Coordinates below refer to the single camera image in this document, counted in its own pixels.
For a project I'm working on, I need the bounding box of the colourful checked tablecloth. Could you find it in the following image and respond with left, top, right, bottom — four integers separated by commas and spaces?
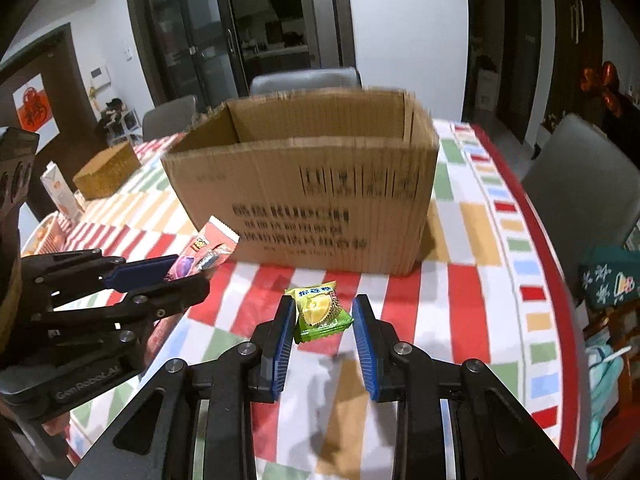
19, 118, 582, 480

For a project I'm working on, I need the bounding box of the bowl of oranges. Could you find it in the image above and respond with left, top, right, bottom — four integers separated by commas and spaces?
21, 212, 66, 258

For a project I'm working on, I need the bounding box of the brown cardboard box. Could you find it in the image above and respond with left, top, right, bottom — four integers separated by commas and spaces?
162, 89, 439, 275

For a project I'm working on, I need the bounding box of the grey chair left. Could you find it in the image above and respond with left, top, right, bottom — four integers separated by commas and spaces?
142, 94, 198, 142

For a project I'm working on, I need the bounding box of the grey chair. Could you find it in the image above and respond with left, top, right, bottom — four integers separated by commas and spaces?
250, 67, 362, 96
142, 94, 198, 142
522, 114, 639, 292

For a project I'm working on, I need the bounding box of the dark green cushion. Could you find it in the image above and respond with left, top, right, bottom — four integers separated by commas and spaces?
578, 246, 640, 311

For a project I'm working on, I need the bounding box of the pink white snack packet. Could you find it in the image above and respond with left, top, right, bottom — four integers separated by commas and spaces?
165, 216, 240, 282

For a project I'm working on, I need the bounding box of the orange white carton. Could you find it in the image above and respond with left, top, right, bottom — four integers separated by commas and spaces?
40, 162, 84, 223

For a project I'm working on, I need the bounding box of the white shelf rack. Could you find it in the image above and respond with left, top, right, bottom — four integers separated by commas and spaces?
98, 107, 143, 146

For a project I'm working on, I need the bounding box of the person's left hand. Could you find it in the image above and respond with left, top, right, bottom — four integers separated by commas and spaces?
42, 412, 70, 436

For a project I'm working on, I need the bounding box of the red foil balloon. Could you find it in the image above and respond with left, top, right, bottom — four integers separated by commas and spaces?
579, 61, 623, 118

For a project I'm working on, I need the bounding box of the red paper door decoration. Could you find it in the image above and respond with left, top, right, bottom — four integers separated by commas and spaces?
13, 74, 60, 152

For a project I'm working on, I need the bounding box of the green durian candy packet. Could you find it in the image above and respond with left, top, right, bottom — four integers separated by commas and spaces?
285, 281, 354, 344

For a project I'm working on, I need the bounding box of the grey chair right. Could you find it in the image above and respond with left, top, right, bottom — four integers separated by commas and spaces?
522, 114, 639, 292

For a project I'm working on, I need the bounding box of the woven wicker box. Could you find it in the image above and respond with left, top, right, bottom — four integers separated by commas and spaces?
73, 142, 141, 200

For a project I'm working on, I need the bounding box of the grey chair middle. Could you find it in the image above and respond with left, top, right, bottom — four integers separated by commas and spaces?
250, 67, 362, 96

